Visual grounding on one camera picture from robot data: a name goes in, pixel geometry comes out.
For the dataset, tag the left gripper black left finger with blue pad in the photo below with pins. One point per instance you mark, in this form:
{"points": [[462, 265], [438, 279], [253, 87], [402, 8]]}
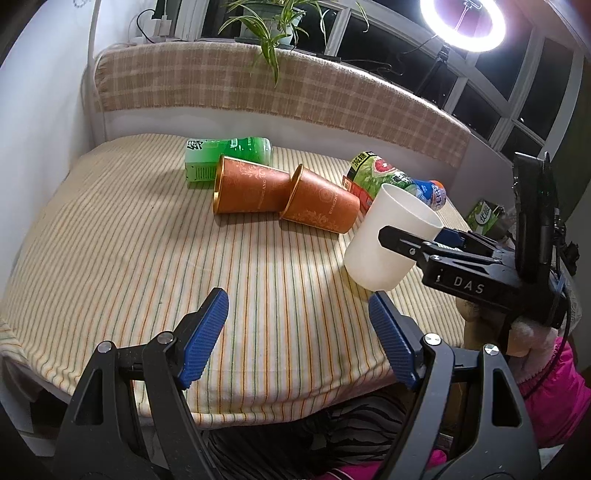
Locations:
{"points": [[101, 437]]}

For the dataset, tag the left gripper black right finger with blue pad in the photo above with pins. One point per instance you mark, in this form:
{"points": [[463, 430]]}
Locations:
{"points": [[468, 419]]}

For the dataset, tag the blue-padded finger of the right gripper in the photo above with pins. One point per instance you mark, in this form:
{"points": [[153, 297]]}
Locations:
{"points": [[408, 245]]}

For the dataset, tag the white plastic cup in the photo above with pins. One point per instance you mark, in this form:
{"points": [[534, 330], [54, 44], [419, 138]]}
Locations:
{"points": [[377, 258]]}

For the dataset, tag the right brown paper cup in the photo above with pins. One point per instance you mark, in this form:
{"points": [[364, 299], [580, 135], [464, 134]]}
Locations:
{"points": [[316, 202]]}

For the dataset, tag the brown paper cup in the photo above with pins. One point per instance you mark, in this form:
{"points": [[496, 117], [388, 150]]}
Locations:
{"points": [[245, 187], [316, 202]]}

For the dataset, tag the left brown paper cup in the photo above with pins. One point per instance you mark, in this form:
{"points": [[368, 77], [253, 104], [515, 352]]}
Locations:
{"points": [[245, 187]]}

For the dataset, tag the blue orange-capped bottle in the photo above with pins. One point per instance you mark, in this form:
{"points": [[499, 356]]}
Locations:
{"points": [[433, 193]]}

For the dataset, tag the green carton box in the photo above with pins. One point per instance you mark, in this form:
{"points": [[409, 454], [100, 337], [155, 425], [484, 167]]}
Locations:
{"points": [[484, 215]]}

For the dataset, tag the green watermelon snack bag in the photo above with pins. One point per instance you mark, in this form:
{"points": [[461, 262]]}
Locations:
{"points": [[368, 172]]}

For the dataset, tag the pink sleeve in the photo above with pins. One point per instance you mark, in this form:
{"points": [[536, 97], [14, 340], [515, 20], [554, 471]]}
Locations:
{"points": [[556, 398]]}

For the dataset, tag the striped beige table cloth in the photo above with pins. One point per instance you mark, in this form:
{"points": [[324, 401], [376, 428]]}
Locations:
{"points": [[125, 249]]}

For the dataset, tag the checkered beige sill cloth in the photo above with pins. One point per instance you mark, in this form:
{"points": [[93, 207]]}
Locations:
{"points": [[233, 77]]}

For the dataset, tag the black light tripod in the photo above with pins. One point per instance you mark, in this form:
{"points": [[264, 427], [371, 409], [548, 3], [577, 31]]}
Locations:
{"points": [[440, 63]]}

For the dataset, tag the green plastic bottle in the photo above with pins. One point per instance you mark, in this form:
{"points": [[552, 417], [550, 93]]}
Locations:
{"points": [[202, 155]]}

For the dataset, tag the green spider plant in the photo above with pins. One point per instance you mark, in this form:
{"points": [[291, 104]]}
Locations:
{"points": [[252, 30]]}

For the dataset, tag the grey-green plant pot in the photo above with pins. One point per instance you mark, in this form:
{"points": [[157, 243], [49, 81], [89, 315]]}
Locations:
{"points": [[280, 17]]}

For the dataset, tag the white power chargers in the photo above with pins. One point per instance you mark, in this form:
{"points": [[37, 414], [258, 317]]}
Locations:
{"points": [[145, 29]]}

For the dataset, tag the white ring light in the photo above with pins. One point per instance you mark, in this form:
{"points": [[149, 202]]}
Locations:
{"points": [[473, 26]]}

